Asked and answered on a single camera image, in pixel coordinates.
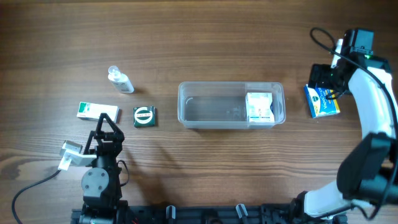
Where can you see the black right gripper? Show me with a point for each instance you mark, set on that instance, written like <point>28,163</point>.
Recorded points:
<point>321,76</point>

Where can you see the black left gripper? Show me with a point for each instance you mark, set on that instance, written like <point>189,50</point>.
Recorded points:
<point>105,137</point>

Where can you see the blue yellow cough drops bag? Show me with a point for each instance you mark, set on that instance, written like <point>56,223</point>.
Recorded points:
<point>319,105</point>

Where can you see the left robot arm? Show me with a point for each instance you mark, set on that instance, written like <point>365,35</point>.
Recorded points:
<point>101,184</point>

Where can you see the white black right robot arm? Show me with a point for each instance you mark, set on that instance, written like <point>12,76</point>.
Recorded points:
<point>368,176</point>

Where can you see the clear plastic container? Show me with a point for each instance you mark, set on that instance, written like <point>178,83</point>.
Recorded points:
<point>222,105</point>

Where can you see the white green medicine box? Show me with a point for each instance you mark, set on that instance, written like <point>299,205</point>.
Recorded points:
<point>92,111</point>

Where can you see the white lotion bottle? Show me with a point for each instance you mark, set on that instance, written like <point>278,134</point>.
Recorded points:
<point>119,80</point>

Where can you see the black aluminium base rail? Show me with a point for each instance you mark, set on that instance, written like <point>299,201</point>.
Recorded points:
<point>265,214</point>

